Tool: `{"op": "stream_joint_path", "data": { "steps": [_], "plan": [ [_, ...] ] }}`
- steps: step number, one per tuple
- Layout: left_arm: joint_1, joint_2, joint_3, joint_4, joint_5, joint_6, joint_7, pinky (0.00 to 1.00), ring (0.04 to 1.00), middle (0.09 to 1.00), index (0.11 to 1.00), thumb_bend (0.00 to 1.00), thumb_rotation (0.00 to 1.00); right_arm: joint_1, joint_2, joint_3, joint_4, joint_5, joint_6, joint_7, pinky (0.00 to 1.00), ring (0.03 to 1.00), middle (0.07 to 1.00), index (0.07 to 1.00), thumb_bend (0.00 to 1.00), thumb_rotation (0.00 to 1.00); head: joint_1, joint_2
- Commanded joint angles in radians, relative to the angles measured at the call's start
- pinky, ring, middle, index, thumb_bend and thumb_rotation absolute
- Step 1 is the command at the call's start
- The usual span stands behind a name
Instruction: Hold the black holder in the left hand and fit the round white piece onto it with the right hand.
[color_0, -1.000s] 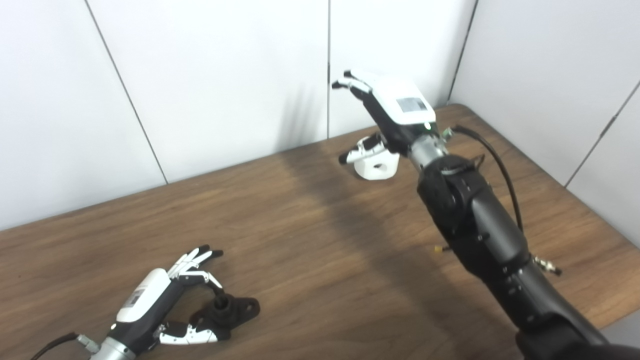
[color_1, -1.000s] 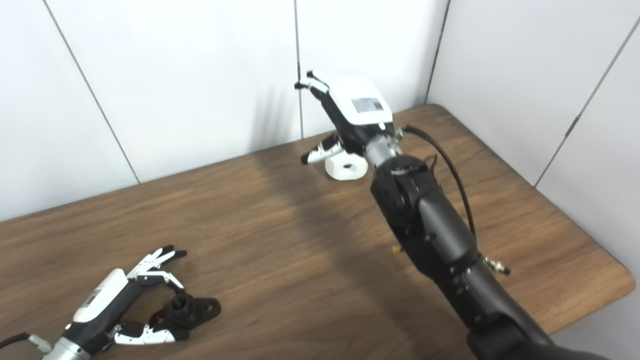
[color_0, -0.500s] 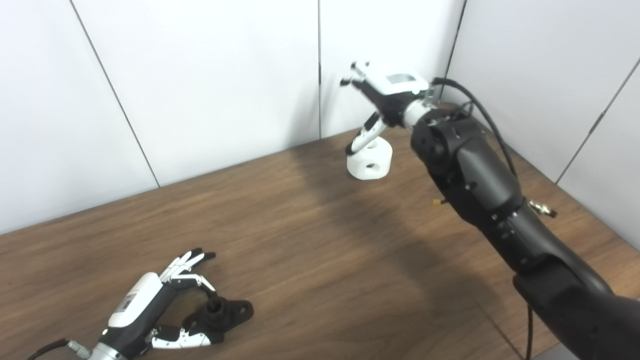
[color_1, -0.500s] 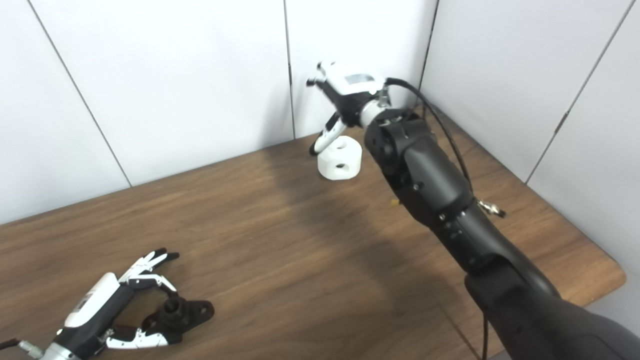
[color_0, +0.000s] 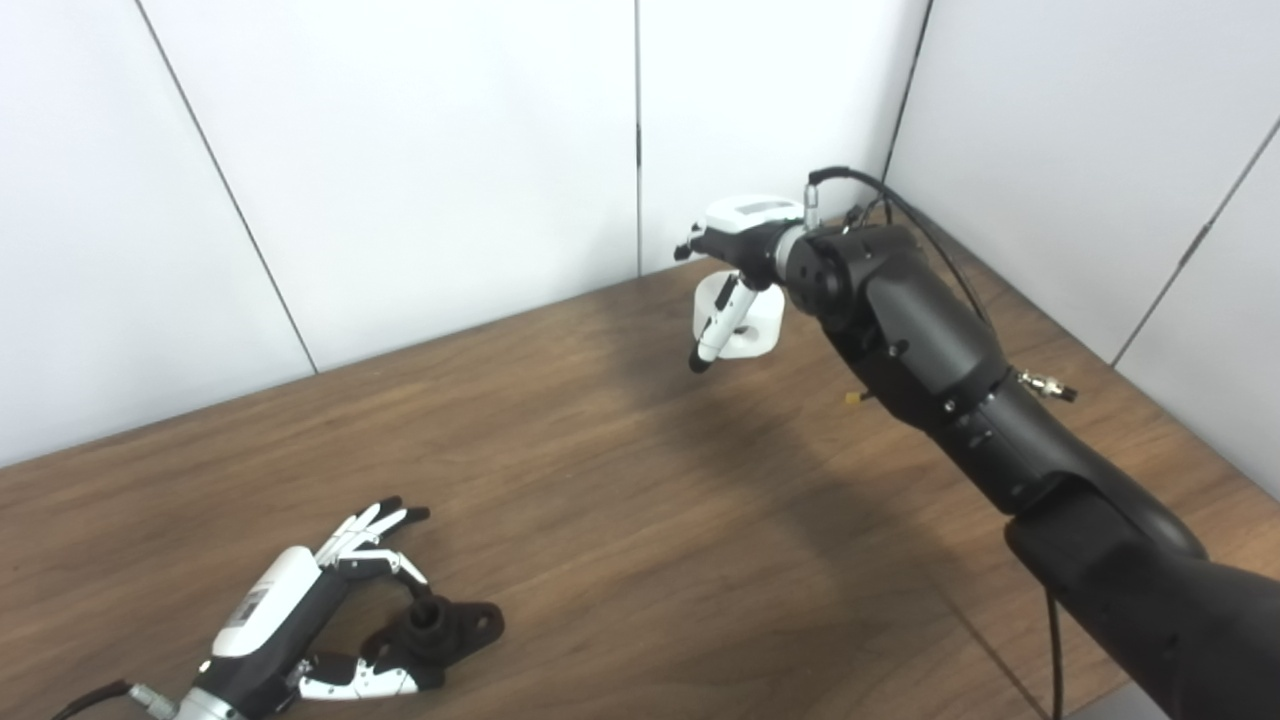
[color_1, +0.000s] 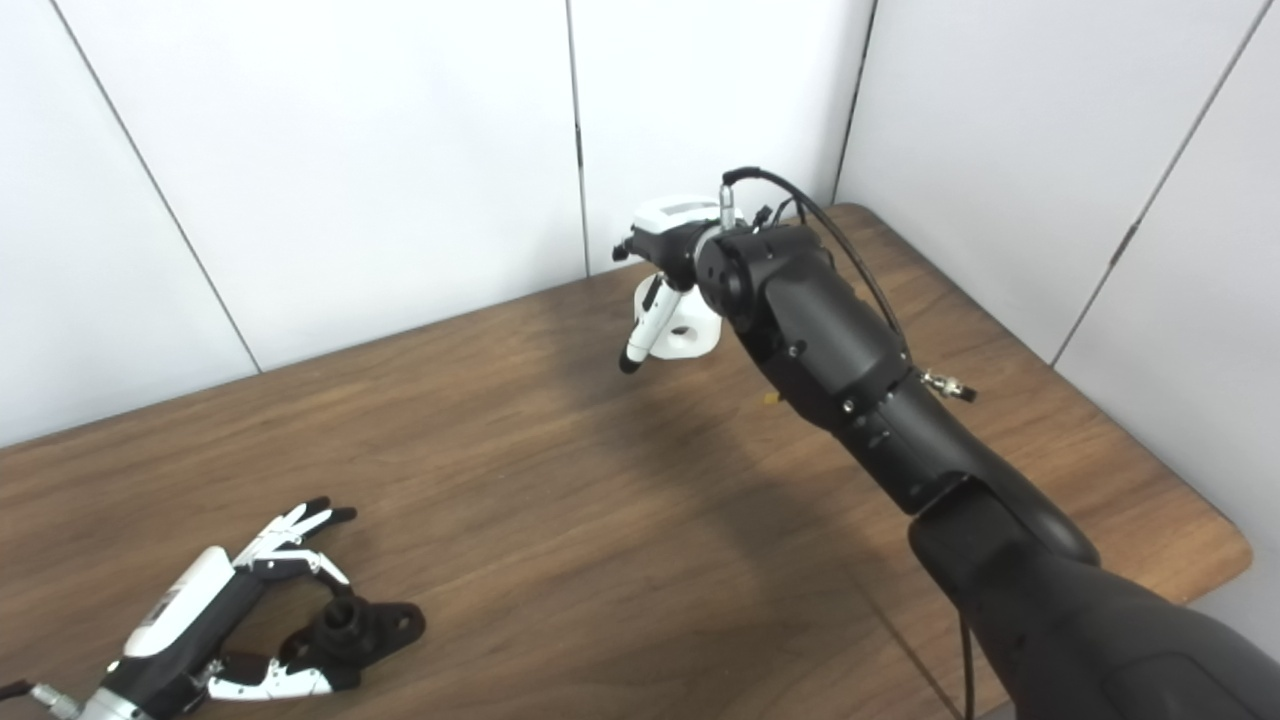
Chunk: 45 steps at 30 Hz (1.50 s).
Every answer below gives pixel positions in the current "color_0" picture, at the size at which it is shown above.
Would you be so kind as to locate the round white plastic piece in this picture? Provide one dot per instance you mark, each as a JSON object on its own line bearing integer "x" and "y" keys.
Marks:
{"x": 762, "y": 325}

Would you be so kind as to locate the black plastic holder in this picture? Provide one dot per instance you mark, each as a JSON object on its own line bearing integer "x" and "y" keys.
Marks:
{"x": 440, "y": 625}

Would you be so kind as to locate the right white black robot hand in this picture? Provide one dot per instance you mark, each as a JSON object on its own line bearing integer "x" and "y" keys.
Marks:
{"x": 750, "y": 240}

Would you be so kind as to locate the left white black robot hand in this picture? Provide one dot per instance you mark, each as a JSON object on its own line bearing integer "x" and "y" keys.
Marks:
{"x": 275, "y": 610}

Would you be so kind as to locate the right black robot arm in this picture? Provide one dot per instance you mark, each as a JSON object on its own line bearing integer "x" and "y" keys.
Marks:
{"x": 930, "y": 340}

